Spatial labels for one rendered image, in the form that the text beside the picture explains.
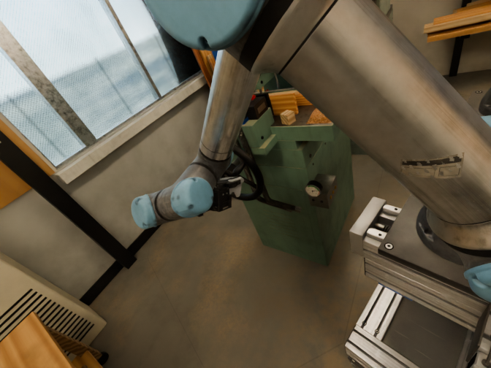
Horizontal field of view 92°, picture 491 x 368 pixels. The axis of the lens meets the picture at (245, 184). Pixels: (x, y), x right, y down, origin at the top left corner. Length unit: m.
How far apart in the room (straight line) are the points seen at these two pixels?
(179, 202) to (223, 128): 0.16
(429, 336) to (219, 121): 1.02
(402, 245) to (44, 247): 1.87
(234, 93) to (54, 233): 1.70
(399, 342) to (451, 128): 0.96
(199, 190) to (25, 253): 1.58
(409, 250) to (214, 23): 0.51
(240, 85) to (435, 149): 0.28
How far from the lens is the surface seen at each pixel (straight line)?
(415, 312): 1.19
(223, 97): 0.42
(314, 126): 0.83
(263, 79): 1.02
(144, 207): 0.54
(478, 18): 2.83
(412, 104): 0.23
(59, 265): 2.03
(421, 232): 0.58
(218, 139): 0.48
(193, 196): 0.46
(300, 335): 1.37
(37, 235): 1.93
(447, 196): 0.29
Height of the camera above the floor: 1.29
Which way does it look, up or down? 36 degrees down
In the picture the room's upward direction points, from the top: 23 degrees counter-clockwise
